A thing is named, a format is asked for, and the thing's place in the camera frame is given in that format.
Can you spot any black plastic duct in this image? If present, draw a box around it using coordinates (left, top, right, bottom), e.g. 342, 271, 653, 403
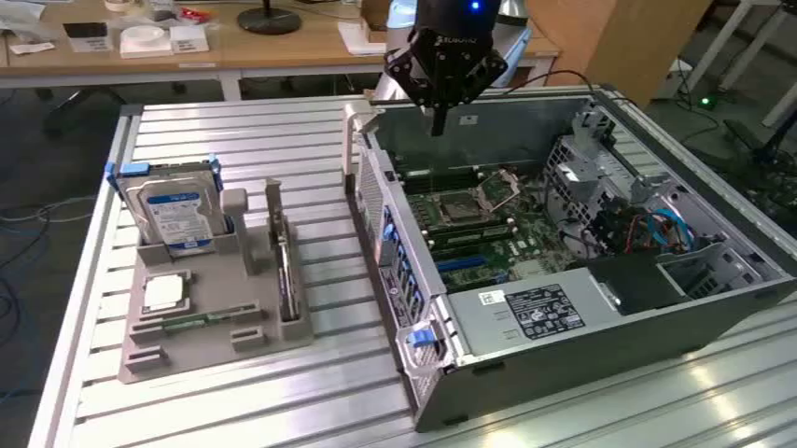
585, 254, 691, 315

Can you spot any graphics card with grey bracket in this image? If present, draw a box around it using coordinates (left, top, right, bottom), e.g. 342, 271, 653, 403
264, 176, 302, 324

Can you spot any light wooden desk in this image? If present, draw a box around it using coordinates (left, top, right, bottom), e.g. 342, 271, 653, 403
221, 0, 563, 102
0, 0, 225, 90

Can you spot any red wire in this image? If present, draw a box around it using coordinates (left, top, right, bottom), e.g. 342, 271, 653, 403
625, 214, 647, 256

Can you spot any brown wooden cabinet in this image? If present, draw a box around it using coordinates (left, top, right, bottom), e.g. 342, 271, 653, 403
529, 0, 715, 107

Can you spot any black power cable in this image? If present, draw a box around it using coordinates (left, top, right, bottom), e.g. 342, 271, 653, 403
508, 69, 632, 107

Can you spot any plain white box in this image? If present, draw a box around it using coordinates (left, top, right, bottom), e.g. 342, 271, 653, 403
169, 24, 212, 55

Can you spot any black stand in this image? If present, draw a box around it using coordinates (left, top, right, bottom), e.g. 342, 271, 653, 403
721, 92, 797, 206

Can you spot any clear plastic bag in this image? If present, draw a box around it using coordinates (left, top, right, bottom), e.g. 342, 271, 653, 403
0, 0, 62, 42

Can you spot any hard disk with blue carrier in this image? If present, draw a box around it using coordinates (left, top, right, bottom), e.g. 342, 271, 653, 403
103, 158, 228, 259

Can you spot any metal socket cover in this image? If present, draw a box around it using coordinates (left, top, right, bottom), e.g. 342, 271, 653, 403
476, 168, 524, 215

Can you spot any red packet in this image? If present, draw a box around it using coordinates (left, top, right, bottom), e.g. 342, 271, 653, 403
178, 4, 213, 25

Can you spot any open grey PC case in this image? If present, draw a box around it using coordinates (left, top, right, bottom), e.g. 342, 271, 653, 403
342, 83, 797, 433

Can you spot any perforated metal disk bay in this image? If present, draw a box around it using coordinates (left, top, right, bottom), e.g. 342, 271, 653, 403
540, 134, 635, 234

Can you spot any white box with tape roll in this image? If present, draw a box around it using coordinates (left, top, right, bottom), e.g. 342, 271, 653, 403
119, 25, 175, 60

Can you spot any grey parts rack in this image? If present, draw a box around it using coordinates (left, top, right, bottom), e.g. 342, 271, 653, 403
117, 186, 317, 386

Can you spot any white box with black lid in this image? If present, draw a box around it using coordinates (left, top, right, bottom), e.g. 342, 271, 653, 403
62, 21, 118, 54

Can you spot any blue floor cable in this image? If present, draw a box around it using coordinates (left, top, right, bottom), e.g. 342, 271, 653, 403
0, 218, 51, 402

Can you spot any black round lamp base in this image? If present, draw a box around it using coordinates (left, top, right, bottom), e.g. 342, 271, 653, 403
236, 0, 306, 36

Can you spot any white table frame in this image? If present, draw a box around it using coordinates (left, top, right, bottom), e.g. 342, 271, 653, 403
681, 0, 797, 128

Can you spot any CPU socket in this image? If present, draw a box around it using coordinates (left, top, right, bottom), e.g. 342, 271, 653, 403
437, 189, 495, 226

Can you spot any white booklet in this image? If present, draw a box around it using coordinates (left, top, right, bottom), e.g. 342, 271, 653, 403
337, 20, 389, 57

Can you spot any green RAM stick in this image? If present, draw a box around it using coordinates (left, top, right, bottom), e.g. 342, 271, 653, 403
159, 308, 250, 333

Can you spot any grey power supply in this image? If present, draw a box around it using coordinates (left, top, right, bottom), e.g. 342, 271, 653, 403
442, 269, 625, 370

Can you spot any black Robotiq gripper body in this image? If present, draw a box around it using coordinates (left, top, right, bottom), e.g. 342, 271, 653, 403
408, 0, 504, 107

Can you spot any black chair base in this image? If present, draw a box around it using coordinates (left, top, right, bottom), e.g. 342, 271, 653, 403
37, 83, 189, 139

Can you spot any grey metal disk bay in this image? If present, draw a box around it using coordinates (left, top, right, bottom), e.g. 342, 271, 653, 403
657, 235, 784, 302

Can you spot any silver CPU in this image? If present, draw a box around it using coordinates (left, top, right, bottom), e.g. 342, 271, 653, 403
141, 274, 190, 315

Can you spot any blue wire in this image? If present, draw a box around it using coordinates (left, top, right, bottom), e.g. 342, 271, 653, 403
645, 208, 697, 256

